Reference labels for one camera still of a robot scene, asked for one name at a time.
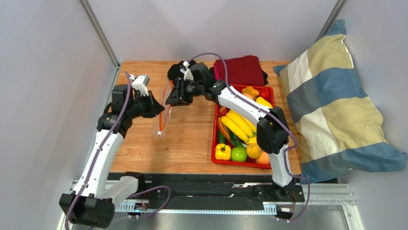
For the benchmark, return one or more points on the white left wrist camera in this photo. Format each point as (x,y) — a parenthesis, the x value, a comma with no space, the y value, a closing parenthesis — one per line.
(140,83)

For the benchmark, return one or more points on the yellow banana bunch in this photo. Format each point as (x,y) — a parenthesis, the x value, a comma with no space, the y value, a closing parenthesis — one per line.
(238,125)

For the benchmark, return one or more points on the black embroidered baseball cap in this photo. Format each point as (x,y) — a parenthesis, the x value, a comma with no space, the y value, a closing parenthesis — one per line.
(174,71)

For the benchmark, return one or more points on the folded dark red cloth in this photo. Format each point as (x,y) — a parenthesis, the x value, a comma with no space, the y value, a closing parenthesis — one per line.
(246,71)

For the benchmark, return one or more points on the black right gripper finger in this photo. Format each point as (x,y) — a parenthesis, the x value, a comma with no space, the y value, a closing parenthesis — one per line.
(175,98)
(176,86)

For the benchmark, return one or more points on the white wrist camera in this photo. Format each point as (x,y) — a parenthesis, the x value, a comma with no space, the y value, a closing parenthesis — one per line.
(140,83)
(185,70)

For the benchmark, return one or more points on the red plastic tray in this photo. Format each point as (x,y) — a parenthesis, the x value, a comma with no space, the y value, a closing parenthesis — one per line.
(249,161)

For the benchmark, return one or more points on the yellow bell pepper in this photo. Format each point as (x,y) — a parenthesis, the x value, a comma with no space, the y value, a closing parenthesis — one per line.
(222,152)

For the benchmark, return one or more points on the green lime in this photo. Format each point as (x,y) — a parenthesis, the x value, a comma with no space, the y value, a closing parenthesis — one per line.
(238,154)

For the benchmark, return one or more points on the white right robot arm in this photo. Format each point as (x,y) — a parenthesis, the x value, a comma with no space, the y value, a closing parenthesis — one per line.
(246,118)

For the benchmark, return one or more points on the yellow mango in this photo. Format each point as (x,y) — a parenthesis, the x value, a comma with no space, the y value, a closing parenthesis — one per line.
(264,102)

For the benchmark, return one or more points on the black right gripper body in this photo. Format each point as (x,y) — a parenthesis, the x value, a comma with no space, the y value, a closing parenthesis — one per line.
(180,90)

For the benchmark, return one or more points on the green cucumber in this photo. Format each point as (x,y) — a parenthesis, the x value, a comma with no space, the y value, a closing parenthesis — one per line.
(221,138)

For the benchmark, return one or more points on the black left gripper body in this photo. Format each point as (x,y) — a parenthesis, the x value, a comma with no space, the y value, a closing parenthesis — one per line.
(141,107)

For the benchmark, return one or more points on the orange fruit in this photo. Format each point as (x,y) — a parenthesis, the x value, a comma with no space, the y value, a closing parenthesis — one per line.
(253,151)

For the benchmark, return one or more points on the striped blue yellow pillow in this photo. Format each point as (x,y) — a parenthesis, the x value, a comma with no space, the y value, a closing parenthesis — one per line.
(339,126)

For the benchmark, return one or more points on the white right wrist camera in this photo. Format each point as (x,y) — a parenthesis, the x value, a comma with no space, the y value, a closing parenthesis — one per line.
(185,70)

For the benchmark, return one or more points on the clear orange zip top bag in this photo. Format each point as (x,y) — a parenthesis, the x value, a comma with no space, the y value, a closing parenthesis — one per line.
(161,121)

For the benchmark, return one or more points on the peach at tray corner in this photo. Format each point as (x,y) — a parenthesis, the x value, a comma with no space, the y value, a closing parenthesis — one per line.
(263,158)

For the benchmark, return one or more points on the black mounting base rail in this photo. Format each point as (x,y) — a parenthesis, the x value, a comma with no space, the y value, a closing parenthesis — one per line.
(210,193)

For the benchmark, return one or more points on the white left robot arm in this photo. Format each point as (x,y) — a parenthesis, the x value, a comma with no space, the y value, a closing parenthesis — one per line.
(90,203)

